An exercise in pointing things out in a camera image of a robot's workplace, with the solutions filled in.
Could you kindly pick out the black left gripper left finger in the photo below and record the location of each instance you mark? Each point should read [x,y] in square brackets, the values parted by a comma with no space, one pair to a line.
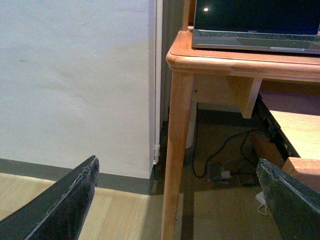
[59,212]

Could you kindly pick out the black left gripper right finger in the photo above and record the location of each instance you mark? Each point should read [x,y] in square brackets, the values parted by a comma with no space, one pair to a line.
[295,207]

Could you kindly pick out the white power adapter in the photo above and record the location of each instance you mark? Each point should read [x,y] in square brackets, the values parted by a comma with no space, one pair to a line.
[225,175]

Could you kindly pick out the wooden pull-out keyboard tray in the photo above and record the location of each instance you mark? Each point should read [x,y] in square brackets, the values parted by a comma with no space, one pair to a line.
[292,123]

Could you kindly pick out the wooden desk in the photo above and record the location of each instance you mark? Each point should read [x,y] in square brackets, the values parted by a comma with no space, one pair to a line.
[244,72]

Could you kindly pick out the grey open laptop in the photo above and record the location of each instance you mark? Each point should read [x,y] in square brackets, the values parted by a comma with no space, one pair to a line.
[282,26]

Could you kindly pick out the white charger with cord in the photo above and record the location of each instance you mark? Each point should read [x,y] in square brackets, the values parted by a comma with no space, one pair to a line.
[262,209]

